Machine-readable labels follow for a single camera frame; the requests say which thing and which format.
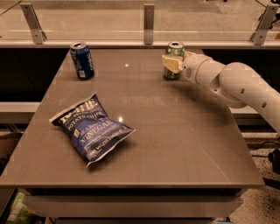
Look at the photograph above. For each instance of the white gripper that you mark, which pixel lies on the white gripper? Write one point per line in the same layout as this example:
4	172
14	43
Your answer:
189	67

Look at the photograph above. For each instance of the green package under table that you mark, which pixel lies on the green package under table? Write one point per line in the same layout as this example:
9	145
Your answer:
19	212

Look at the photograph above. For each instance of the metal railing bracket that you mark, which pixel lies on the metal railing bracket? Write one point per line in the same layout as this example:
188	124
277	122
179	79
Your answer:
148	23
259	35
37	33

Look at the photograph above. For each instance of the middle metal railing bracket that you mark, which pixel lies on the middle metal railing bracket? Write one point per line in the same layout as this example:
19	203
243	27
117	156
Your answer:
148	23

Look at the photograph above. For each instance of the green soda can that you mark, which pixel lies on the green soda can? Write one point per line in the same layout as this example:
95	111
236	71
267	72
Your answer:
175	49

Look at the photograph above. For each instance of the right metal railing bracket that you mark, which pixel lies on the right metal railing bracket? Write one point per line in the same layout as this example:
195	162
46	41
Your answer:
259	35

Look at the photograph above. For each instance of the blue potato chip bag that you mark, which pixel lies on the blue potato chip bag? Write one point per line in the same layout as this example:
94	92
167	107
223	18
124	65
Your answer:
92	133

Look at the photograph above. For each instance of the blue soda can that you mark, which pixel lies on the blue soda can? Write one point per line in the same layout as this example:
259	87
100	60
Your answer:
82	60

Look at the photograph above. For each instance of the left metal railing bracket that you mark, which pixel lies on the left metal railing bracket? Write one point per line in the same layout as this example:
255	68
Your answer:
37	33

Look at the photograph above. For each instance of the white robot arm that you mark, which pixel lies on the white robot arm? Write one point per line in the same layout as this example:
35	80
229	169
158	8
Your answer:
236	84

